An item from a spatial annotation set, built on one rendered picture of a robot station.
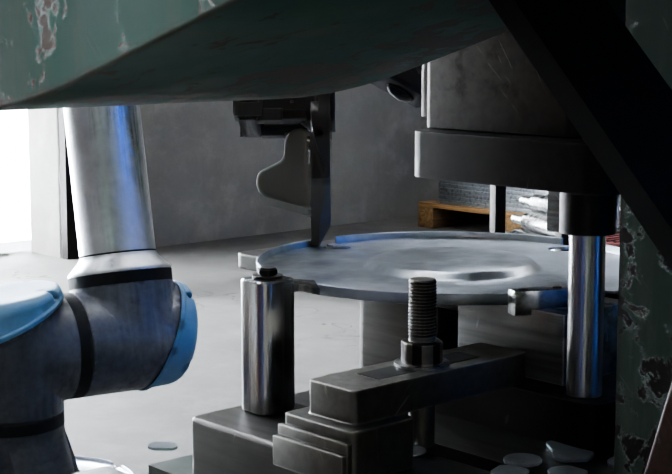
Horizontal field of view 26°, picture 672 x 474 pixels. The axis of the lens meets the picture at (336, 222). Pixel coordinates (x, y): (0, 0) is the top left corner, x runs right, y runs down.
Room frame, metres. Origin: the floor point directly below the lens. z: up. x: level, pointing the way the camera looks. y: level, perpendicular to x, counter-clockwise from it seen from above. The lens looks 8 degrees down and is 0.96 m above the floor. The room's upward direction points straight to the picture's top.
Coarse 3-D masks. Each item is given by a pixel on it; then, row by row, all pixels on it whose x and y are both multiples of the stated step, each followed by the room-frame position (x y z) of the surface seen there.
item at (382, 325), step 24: (240, 264) 1.14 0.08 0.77; (360, 312) 1.06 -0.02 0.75; (384, 312) 1.04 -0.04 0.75; (408, 312) 1.02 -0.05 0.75; (456, 312) 1.03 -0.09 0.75; (360, 336) 1.06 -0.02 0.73; (384, 336) 1.04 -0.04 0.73; (408, 336) 1.02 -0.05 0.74; (456, 336) 1.03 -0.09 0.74; (360, 360) 1.06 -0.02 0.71; (384, 360) 1.04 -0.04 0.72
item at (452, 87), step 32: (608, 0) 0.90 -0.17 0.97; (448, 64) 0.96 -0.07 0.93; (480, 64) 0.94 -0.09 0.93; (512, 64) 0.92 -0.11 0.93; (448, 96) 0.96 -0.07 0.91; (480, 96) 0.94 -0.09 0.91; (512, 96) 0.92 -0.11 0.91; (544, 96) 0.90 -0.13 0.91; (448, 128) 0.96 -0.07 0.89; (480, 128) 0.94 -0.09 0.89; (512, 128) 0.92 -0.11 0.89; (544, 128) 0.90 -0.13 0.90
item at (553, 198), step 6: (552, 192) 0.96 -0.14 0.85; (558, 192) 0.96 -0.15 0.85; (552, 198) 0.96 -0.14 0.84; (558, 198) 0.96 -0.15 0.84; (618, 198) 0.98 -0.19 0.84; (552, 204) 0.96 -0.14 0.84; (558, 204) 0.96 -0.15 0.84; (618, 204) 0.98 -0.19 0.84; (552, 210) 0.96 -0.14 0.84; (558, 210) 0.96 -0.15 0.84; (618, 210) 0.98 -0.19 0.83; (552, 216) 0.96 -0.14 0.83; (558, 216) 0.96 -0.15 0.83; (618, 216) 0.98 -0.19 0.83; (552, 222) 0.96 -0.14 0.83; (558, 222) 0.96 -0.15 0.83; (618, 222) 0.98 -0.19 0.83; (552, 228) 0.96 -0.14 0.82; (558, 228) 0.96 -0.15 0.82
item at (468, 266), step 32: (288, 256) 1.11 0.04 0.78; (320, 256) 1.11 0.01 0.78; (352, 256) 1.11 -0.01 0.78; (384, 256) 1.07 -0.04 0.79; (416, 256) 1.07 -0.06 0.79; (448, 256) 1.07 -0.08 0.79; (480, 256) 1.07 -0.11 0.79; (512, 256) 1.07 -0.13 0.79; (544, 256) 1.11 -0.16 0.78; (608, 256) 1.11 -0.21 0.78; (320, 288) 0.95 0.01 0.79; (352, 288) 0.94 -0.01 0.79; (384, 288) 0.97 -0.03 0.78; (448, 288) 0.97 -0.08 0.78; (480, 288) 0.97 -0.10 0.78; (608, 288) 0.97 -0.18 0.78
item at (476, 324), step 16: (608, 304) 0.92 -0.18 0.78; (464, 320) 0.95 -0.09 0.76; (480, 320) 0.94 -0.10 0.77; (496, 320) 0.93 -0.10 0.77; (512, 320) 0.92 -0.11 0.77; (528, 320) 0.91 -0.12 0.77; (544, 320) 0.90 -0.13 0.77; (560, 320) 0.89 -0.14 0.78; (608, 320) 0.92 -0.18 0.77; (464, 336) 0.95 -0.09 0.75; (480, 336) 0.94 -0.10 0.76; (496, 336) 0.93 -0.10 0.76; (512, 336) 0.92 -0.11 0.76; (528, 336) 0.91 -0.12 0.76; (544, 336) 0.90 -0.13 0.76; (560, 336) 0.89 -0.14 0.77; (608, 336) 0.92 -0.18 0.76; (528, 352) 0.91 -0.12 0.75; (544, 352) 0.90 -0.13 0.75; (560, 352) 0.89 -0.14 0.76; (608, 352) 0.92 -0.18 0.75; (528, 368) 0.91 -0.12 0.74; (544, 368) 0.90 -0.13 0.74; (560, 368) 0.89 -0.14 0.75; (608, 368) 0.92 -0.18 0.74; (560, 384) 0.89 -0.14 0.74
